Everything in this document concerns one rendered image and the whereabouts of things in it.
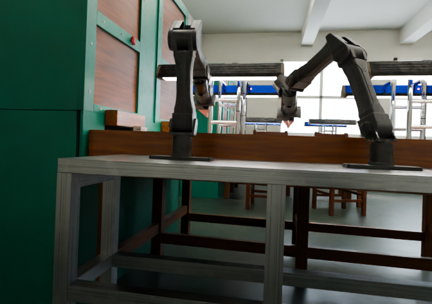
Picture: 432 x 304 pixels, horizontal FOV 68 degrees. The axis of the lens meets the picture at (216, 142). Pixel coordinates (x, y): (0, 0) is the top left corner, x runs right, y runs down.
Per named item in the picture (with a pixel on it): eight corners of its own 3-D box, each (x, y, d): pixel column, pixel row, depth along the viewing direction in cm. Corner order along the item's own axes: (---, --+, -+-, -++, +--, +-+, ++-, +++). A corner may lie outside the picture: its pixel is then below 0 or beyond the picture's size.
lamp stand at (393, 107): (427, 160, 171) (430, 76, 171) (386, 159, 175) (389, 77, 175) (413, 159, 189) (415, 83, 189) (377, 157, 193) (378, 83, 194)
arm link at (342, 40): (283, 76, 128) (338, 24, 103) (300, 80, 132) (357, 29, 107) (290, 103, 124) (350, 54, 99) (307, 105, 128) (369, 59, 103)
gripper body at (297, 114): (276, 108, 142) (277, 96, 136) (300, 109, 140) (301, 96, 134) (276, 119, 138) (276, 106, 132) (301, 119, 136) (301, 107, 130)
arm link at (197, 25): (189, 67, 130) (171, 10, 102) (211, 67, 129) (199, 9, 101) (186, 92, 126) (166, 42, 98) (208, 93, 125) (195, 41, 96)
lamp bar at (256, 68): (284, 76, 145) (285, 60, 145) (154, 77, 157) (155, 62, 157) (284, 80, 152) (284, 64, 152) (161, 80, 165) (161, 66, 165)
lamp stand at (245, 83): (245, 153, 190) (249, 78, 190) (213, 152, 194) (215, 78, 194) (249, 152, 209) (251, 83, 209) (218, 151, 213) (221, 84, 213)
